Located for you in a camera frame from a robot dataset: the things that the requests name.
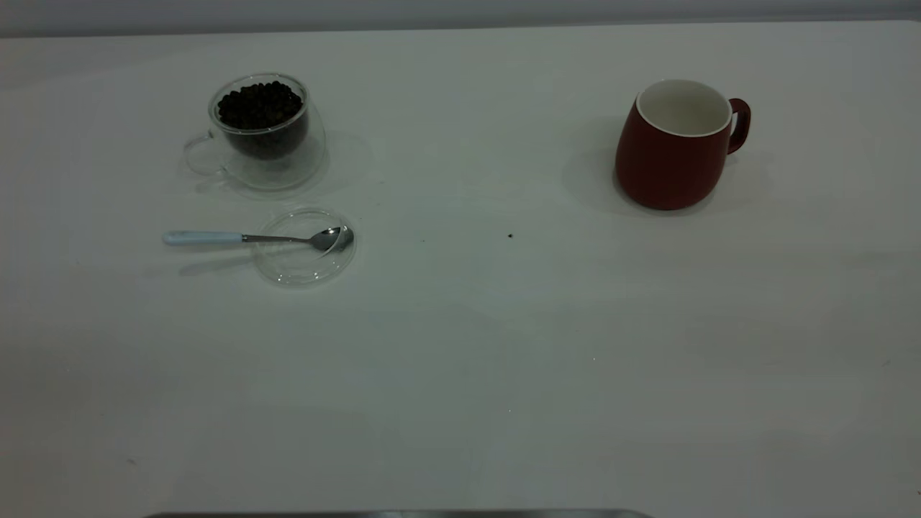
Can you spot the dark coffee beans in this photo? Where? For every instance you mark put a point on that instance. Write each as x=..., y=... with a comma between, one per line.
x=259, y=106

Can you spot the clear double-wall glass cup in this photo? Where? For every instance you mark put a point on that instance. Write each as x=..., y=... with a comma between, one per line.
x=288, y=173

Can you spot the red ceramic mug white inside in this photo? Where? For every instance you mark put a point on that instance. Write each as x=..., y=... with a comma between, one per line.
x=665, y=169

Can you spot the clear round glass lid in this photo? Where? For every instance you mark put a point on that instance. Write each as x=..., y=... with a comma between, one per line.
x=302, y=267

